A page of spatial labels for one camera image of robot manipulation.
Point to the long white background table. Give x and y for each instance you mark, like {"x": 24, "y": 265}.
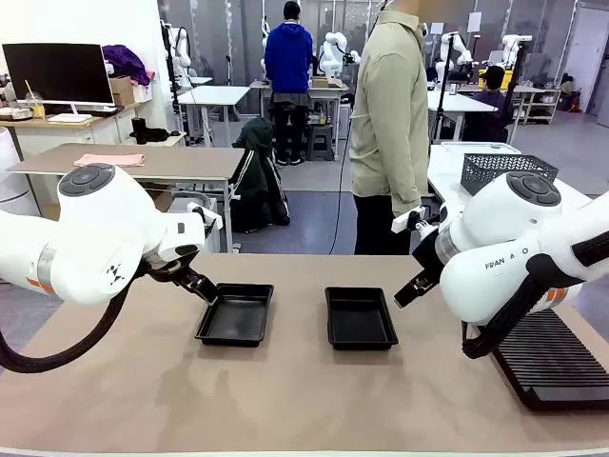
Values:
{"x": 457, "y": 102}

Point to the purple cloth bundle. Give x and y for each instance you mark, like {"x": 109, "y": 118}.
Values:
{"x": 126, "y": 62}

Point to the grey mesh basket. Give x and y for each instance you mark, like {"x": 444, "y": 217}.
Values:
{"x": 499, "y": 166}

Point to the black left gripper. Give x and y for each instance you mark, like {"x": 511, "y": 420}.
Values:
{"x": 169, "y": 271}

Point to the brown top side table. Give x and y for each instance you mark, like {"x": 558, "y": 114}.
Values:
{"x": 190, "y": 164}

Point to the white air purifier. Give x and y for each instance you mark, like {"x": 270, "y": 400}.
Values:
{"x": 14, "y": 181}

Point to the black tripod stand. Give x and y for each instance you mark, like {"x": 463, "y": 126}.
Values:
{"x": 445, "y": 85}

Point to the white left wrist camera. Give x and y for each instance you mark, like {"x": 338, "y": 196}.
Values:
{"x": 209, "y": 214}

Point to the pink folded cloth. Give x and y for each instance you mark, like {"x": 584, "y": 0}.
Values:
{"x": 109, "y": 160}

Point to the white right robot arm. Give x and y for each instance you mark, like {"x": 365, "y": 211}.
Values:
{"x": 490, "y": 285}

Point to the person in beige shirt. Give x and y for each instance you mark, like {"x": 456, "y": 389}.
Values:
{"x": 385, "y": 119}

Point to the person in blue hoodie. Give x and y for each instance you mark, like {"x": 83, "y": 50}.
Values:
{"x": 288, "y": 57}

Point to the cluttered background workbench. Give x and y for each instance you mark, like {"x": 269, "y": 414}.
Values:
{"x": 328, "y": 88}

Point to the black cloth bundle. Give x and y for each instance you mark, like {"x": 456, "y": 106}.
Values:
{"x": 150, "y": 134}

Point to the dark green hanging jacket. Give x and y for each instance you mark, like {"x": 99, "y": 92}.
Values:
{"x": 259, "y": 181}

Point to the black plastic ESD tray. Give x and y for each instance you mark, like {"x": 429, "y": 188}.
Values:
{"x": 235, "y": 319}
{"x": 360, "y": 321}

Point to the wood top office desk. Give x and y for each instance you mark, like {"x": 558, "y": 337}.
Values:
{"x": 71, "y": 125}

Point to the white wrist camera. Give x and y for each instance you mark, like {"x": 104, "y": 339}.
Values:
{"x": 404, "y": 220}
{"x": 209, "y": 214}

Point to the person in black cap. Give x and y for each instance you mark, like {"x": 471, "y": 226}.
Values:
{"x": 490, "y": 102}

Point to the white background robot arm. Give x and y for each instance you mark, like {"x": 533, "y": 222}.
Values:
{"x": 459, "y": 50}
{"x": 511, "y": 45}
{"x": 181, "y": 52}
{"x": 333, "y": 52}

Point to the white side table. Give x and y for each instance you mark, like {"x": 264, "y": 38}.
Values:
{"x": 447, "y": 166}

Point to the beige sleeved forearm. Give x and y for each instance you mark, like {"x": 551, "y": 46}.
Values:
{"x": 406, "y": 190}

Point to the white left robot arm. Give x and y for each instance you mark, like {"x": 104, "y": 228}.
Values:
{"x": 95, "y": 228}

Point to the small cardboard box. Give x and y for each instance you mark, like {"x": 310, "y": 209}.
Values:
{"x": 121, "y": 90}

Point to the yellow drink cup with straw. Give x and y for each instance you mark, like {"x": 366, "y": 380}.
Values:
{"x": 37, "y": 110}

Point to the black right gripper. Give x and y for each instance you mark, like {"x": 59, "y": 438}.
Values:
{"x": 430, "y": 252}

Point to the grey plastic stool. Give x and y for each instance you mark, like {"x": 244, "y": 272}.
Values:
{"x": 320, "y": 140}

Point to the metal storage shelf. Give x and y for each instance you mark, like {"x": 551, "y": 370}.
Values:
{"x": 542, "y": 100}

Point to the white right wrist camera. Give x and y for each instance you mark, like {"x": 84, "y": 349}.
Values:
{"x": 404, "y": 220}

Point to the black slotted board rack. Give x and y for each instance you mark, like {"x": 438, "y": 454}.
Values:
{"x": 556, "y": 366}

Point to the black computer monitor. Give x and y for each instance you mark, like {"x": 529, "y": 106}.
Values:
{"x": 57, "y": 71}

